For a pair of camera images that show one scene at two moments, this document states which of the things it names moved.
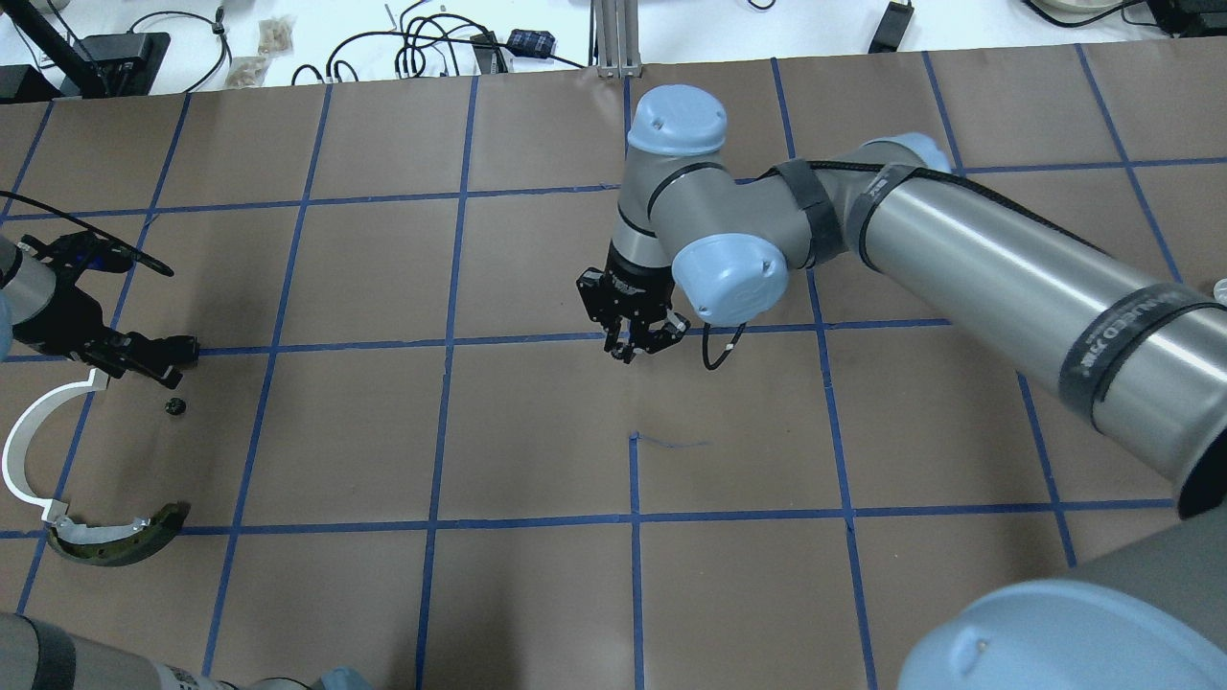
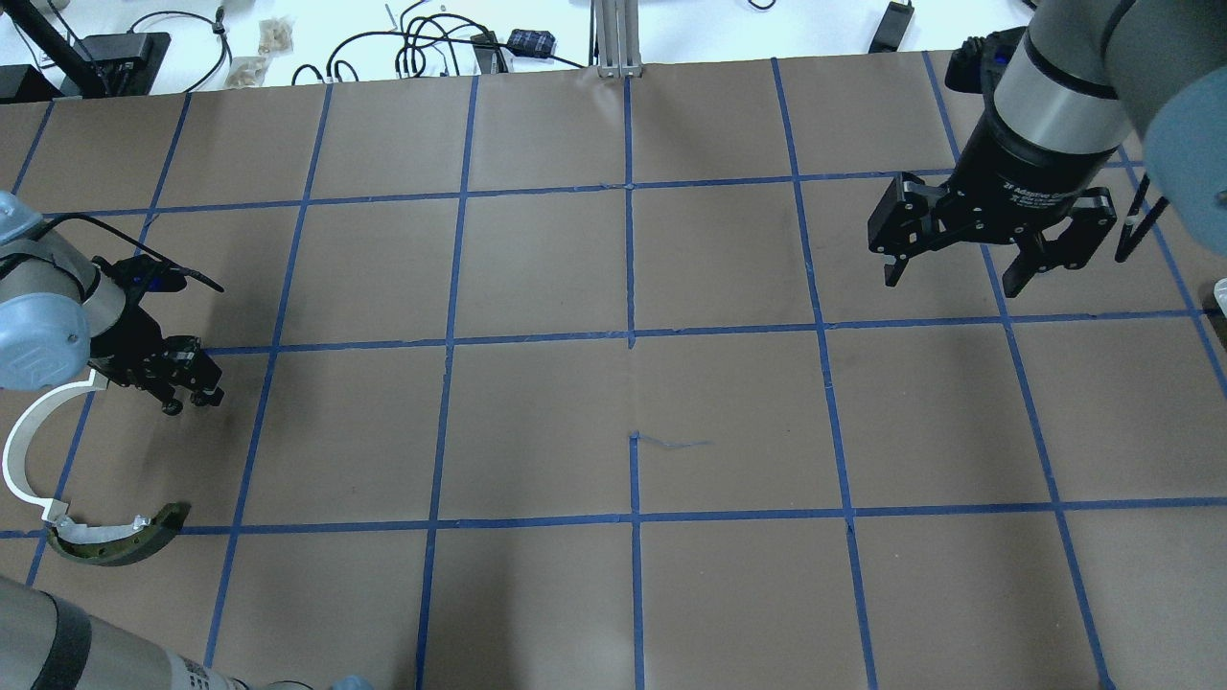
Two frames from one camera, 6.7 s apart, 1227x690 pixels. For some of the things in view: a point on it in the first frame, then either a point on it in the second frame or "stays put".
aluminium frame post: [617, 33] stays put
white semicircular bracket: [25, 424] stays put
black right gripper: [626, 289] to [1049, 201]
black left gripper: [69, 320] to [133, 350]
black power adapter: [891, 28] stays put
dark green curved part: [128, 549] stays put
